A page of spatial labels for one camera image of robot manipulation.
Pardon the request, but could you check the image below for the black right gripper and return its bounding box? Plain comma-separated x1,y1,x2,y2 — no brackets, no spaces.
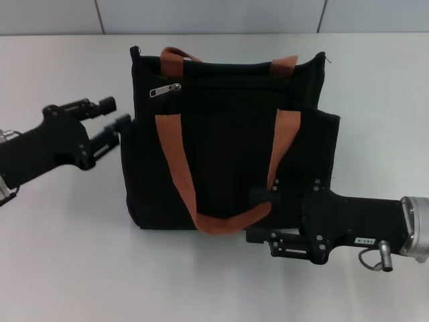
245,178,409,266

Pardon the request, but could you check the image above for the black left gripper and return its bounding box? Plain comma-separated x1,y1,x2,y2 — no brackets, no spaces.
0,96,133,191

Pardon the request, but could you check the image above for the silver zipper pull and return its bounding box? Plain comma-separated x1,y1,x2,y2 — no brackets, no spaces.
149,83,183,99

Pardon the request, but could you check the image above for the black bag with orange handles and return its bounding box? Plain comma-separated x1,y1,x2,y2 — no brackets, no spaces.
120,45,342,243

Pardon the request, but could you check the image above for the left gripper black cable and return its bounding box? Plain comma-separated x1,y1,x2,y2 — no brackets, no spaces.
0,129,23,144

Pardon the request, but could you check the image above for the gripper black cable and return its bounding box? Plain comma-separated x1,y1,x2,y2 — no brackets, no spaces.
0,129,23,144
357,239,399,273

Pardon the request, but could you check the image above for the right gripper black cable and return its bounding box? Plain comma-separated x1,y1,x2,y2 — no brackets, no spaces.
357,239,399,273

